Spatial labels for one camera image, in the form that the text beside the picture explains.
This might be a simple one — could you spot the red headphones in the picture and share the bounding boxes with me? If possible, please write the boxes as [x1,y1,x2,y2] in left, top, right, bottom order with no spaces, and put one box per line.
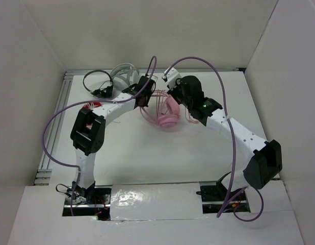
[83,102,102,128]

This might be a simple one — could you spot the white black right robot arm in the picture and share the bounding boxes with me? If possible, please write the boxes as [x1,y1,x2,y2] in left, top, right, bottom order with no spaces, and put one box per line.
[164,75,282,200]

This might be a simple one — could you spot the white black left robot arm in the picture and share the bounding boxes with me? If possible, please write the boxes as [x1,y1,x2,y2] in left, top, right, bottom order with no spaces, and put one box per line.
[70,76,156,204]

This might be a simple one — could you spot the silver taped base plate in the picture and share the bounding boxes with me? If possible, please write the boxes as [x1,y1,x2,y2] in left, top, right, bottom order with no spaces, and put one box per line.
[62,181,251,221]

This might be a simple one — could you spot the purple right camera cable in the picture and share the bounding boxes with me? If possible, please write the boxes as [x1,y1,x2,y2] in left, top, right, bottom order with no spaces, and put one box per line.
[164,56,265,222]

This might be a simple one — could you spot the pink headphones with cable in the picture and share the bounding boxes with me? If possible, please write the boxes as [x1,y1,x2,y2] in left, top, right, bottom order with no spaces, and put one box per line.
[139,88,200,129]

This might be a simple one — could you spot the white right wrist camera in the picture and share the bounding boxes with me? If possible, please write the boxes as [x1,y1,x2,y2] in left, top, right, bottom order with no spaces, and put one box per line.
[162,67,181,90]

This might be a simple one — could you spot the white grey gaming headphones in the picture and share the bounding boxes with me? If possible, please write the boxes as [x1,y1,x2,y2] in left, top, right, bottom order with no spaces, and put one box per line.
[110,63,140,91]

